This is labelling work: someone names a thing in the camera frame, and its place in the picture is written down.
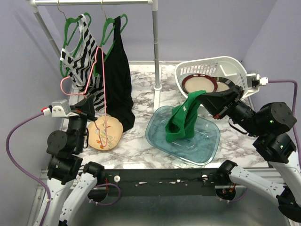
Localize striped black white tank top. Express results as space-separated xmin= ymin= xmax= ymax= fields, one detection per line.
xmin=60 ymin=13 xmax=103 ymax=111

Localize green tank top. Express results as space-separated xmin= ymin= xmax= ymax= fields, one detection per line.
xmin=165 ymin=91 xmax=206 ymax=143

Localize white plastic basket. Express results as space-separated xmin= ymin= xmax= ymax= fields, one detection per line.
xmin=174 ymin=56 xmax=258 ymax=103

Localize dark rimmed plate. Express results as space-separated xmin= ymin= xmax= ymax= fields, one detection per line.
xmin=212 ymin=77 xmax=235 ymax=92

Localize silver clothes rack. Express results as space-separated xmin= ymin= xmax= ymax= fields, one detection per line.
xmin=27 ymin=0 xmax=162 ymax=110

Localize purple cable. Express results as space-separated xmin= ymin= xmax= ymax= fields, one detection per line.
xmin=5 ymin=111 xmax=122 ymax=226
xmin=268 ymin=79 xmax=299 ymax=123

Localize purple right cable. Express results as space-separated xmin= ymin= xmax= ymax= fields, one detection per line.
xmin=268 ymin=79 xmax=299 ymax=123

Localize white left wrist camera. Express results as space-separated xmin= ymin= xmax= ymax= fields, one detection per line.
xmin=41 ymin=99 xmax=78 ymax=118

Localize pink wire hanger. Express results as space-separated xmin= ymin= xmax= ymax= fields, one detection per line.
xmin=60 ymin=47 xmax=108 ymax=149

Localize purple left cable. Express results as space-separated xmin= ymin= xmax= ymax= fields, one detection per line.
xmin=5 ymin=111 xmax=122 ymax=226

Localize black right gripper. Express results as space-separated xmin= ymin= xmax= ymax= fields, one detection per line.
xmin=194 ymin=83 xmax=263 ymax=136

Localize green hanger under striped top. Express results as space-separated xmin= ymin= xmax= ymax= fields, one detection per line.
xmin=60 ymin=12 xmax=93 ymax=78

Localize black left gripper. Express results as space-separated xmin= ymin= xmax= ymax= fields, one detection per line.
xmin=66 ymin=94 xmax=98 ymax=152

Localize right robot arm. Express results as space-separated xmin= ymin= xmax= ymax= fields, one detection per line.
xmin=197 ymin=85 xmax=301 ymax=222

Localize blue transparent container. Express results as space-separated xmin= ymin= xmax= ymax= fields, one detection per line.
xmin=145 ymin=105 xmax=221 ymax=165

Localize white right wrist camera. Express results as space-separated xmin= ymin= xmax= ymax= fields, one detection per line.
xmin=246 ymin=71 xmax=269 ymax=94

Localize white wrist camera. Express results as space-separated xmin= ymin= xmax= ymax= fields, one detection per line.
xmin=41 ymin=99 xmax=78 ymax=118
xmin=246 ymin=71 xmax=269 ymax=94

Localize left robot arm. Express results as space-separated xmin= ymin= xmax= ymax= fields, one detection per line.
xmin=34 ymin=96 xmax=104 ymax=226

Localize red rimmed plate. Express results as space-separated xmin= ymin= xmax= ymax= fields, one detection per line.
xmin=182 ymin=73 xmax=218 ymax=94

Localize black base bar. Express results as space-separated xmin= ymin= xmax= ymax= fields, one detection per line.
xmin=77 ymin=167 xmax=238 ymax=198

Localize beige bird painted plate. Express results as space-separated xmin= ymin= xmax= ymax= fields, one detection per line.
xmin=87 ymin=116 xmax=123 ymax=151

